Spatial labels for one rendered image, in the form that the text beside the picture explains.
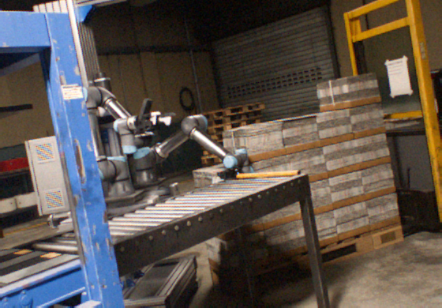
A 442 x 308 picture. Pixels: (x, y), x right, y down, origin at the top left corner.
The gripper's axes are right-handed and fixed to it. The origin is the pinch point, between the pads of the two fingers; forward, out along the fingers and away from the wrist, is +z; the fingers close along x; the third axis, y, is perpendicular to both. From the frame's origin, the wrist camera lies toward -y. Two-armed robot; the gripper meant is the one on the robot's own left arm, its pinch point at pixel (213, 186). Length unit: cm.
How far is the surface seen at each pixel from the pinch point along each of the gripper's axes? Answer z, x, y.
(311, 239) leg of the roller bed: -2, 62, -30
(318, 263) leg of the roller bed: -2, 64, -43
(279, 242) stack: -54, -1, -51
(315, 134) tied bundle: -94, 15, 16
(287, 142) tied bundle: -72, 6, 15
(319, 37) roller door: -720, -349, 163
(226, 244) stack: -18.2, -16.3, -41.5
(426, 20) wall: -726, -135, 143
